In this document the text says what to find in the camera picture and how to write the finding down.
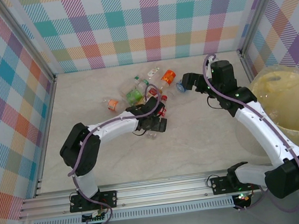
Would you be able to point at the clear bottle red label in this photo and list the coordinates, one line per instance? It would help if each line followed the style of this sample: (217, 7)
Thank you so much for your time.
(163, 112)

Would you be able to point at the small bottle blue label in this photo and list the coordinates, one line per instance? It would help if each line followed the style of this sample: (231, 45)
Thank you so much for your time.
(180, 87)

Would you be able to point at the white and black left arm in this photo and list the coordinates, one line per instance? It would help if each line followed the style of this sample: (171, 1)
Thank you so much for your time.
(113, 127)

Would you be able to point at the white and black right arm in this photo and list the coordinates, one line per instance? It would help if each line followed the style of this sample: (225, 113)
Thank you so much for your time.
(256, 126)

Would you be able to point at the translucent yellowish bin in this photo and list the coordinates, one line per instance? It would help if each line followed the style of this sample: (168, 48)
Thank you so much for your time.
(294, 101)

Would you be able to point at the clear crumpled plastic bottle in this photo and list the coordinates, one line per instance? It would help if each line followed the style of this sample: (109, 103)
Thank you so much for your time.
(152, 136)

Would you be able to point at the clear bottle green label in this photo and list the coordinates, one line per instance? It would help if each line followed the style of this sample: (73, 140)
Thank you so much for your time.
(132, 95)

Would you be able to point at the clear bottle orange label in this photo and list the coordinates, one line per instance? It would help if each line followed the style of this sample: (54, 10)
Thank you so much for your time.
(112, 104)

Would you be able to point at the orange juice bottle brown cap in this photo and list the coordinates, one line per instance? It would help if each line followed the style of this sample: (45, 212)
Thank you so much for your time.
(167, 77)

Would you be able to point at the small bottle white label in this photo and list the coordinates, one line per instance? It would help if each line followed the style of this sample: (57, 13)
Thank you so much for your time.
(153, 71)

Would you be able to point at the aluminium frame rail with slots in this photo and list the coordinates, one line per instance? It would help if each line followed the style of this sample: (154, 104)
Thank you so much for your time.
(161, 191)

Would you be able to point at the aluminium frame post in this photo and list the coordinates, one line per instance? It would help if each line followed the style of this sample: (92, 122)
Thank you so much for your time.
(24, 37)
(259, 10)

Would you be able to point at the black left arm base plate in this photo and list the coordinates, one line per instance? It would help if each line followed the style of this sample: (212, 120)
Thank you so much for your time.
(108, 197)

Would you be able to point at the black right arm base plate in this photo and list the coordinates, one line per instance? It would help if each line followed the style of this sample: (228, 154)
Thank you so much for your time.
(220, 185)

